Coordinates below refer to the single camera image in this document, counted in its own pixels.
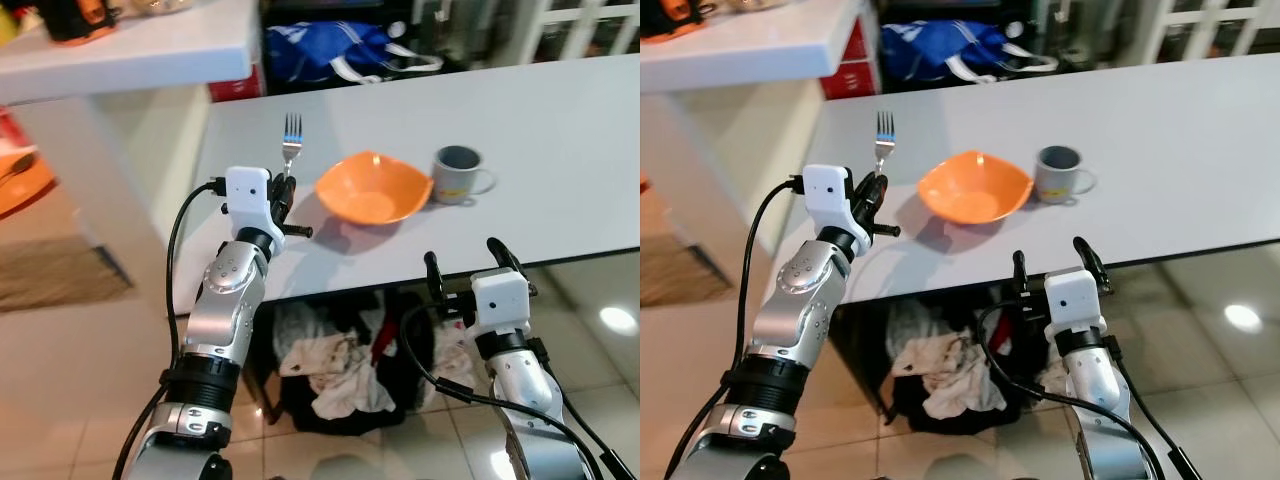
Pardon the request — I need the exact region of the white crumpled cloth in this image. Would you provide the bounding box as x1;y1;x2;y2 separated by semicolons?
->
430;315;481;411
1035;330;1071;396

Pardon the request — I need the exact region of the grey ceramic mug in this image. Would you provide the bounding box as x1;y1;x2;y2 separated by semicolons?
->
1033;145;1097;206
432;145;497;206

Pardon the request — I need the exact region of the cream crumpled cloth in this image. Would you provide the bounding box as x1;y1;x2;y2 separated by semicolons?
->
275;330;396;421
900;335;1006;421

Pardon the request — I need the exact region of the white glass door cabinet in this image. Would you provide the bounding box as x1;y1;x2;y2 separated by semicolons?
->
1140;0;1280;66
500;0;641;66

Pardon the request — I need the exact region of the orange plastic bowl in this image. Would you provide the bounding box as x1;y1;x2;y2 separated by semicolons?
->
315;150;435;226
916;150;1035;225

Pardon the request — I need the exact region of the brown floor mat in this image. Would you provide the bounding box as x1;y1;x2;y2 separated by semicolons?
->
640;235;731;308
0;235;134;313

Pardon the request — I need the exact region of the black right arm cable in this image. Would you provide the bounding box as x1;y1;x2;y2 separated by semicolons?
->
400;300;636;480
975;300;1206;480

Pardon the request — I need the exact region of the orange plastic tub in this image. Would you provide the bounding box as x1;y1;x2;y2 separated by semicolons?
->
0;105;56;216

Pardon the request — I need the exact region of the white counter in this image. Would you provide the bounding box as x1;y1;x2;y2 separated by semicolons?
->
0;0;263;106
640;0;869;96

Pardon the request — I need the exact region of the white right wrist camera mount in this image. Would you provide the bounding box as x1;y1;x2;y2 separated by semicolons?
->
1045;268;1106;336
470;268;531;336

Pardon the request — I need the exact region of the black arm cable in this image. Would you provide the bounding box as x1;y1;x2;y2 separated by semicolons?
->
975;300;1206;480
665;175;806;480
400;300;636;480
112;178;229;480

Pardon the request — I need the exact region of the orange and black tool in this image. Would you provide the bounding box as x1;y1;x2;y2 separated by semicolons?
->
640;0;716;41
35;0;121;46

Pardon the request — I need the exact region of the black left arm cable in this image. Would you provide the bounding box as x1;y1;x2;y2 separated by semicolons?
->
112;178;229;480
665;175;806;480

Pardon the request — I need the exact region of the red garment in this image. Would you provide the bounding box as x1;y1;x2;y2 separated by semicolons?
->
370;315;396;371
995;310;1019;366

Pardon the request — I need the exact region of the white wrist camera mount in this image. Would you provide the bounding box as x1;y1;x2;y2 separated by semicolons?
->
470;268;531;336
1045;268;1106;336
222;166;273;236
802;165;861;236

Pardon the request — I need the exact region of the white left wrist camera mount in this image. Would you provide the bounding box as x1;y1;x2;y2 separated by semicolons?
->
222;166;273;236
802;165;861;236

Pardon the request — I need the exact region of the blue bag with white straps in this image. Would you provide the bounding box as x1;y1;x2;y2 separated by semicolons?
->
265;20;444;86
880;20;1059;86

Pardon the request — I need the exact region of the silver metal fork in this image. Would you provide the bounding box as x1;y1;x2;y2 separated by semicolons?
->
281;113;304;181
874;110;898;179

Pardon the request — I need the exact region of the black laundry basket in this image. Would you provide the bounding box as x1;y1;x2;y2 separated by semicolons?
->
270;290;441;436
885;295;1061;436

